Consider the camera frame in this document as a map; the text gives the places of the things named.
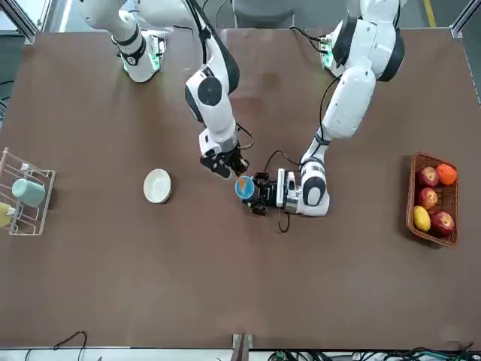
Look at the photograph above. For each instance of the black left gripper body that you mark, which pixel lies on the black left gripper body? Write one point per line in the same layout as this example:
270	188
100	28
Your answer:
267	190

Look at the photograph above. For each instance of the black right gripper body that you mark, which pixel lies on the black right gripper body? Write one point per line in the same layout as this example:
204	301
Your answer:
231	158

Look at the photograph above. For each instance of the blue cup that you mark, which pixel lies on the blue cup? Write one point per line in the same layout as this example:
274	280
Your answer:
244	195

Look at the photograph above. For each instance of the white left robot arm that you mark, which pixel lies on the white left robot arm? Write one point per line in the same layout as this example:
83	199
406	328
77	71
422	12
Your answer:
353	97

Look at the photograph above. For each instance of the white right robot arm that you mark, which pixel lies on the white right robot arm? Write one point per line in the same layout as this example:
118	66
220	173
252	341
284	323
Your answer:
218	113

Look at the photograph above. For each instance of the pale green cup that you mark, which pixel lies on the pale green cup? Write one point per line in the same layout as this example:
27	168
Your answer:
30	192

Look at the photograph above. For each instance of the yellow cup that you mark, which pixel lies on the yellow cup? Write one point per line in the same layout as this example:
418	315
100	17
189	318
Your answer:
4	215

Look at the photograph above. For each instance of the white bowl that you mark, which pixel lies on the white bowl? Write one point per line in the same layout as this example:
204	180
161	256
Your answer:
158	186

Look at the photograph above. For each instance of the brown wicker basket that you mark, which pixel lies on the brown wicker basket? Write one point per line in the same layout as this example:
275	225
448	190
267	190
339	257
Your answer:
411	195

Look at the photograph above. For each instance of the grey chair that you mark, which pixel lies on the grey chair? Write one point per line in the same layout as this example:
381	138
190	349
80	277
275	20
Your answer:
263	13

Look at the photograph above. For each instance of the yellow lemon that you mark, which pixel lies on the yellow lemon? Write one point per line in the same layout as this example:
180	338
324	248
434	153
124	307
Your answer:
421	218

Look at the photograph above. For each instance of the red apple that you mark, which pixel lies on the red apple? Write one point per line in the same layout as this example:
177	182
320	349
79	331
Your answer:
427	198
428	176
442	223

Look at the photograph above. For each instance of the orange fruit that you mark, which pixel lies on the orange fruit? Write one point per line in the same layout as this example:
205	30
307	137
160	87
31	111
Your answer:
446	174

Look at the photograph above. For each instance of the aluminium frame post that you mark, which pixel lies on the aluminium frame post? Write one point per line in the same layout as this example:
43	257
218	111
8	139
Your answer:
243	347

